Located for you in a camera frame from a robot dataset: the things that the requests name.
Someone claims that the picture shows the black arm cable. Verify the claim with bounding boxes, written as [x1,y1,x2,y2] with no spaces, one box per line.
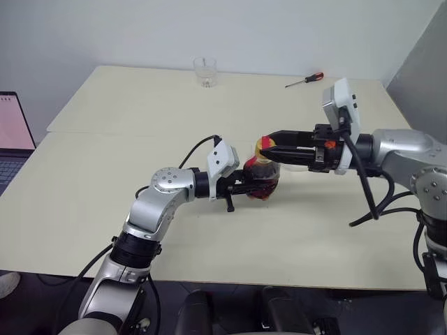
[337,117,425,230]
[177,135,223,169]

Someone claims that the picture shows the grey shoe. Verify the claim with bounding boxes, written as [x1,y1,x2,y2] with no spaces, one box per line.
[0,271,22,299]

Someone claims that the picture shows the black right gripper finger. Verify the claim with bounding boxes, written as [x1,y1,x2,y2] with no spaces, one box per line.
[264,129,317,148]
[259,146,318,167]

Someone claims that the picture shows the clear glass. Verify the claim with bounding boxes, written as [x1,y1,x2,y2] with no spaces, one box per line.
[193,57,218,89]

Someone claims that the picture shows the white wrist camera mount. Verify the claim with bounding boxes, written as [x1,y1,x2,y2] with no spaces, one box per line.
[206,139,240,202]
[321,77,362,176]

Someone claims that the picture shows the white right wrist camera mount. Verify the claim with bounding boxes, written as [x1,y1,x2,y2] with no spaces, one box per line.
[321,77,362,176]

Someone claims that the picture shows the clear bottle with red label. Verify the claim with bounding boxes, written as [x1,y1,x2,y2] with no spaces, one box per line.
[243,149,282,202]

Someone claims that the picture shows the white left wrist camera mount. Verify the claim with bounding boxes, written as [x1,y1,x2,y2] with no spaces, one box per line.
[206,139,240,202]

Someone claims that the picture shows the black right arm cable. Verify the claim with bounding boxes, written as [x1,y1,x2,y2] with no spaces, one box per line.
[337,117,425,230]

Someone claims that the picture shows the red black handled screwdriver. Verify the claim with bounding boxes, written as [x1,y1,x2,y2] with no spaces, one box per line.
[284,71,325,89]

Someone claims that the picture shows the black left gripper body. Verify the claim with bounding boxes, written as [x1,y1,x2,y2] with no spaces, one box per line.
[215,169,246,214]

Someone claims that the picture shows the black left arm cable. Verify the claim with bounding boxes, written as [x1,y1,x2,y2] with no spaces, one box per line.
[177,135,223,169]

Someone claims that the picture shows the laptop with pink screen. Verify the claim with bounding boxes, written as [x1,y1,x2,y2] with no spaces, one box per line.
[0,91,38,197]

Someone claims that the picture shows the yellow red bottle cap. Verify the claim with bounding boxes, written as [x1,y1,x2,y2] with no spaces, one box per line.
[254,135,279,160]

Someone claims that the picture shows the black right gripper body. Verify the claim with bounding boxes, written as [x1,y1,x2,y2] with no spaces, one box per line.
[307,123,345,174]

